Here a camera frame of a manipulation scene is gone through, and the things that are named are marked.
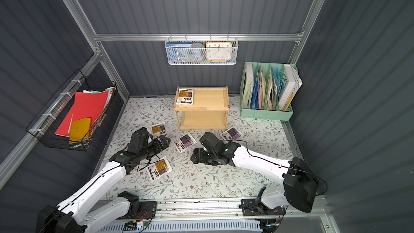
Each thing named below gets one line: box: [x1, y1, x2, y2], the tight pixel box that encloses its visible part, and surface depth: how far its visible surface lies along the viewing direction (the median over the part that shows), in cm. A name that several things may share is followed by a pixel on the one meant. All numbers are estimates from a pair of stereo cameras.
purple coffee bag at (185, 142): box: [173, 132, 198, 154], surface depth 98 cm
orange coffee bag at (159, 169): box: [146, 155, 174, 182], surface depth 86 cm
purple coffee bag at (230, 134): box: [219, 126, 244, 142], surface depth 101 cm
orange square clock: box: [205, 41, 233, 63], surface depth 90 cm
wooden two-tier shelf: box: [173, 85, 230, 131], surface depth 96 cm
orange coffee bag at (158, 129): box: [150, 121, 167, 139], surface depth 104 cm
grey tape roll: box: [188, 42, 206, 63], surface depth 90 cm
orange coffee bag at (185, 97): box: [176, 88, 194, 106], surface depth 91 cm
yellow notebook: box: [68, 117, 92, 145], surface depth 69 cm
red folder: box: [54, 90, 110, 137], surface depth 75 cm
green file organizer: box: [239, 61, 294, 121], surface depth 104 cm
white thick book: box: [278, 64, 303, 112], surface depth 98 cm
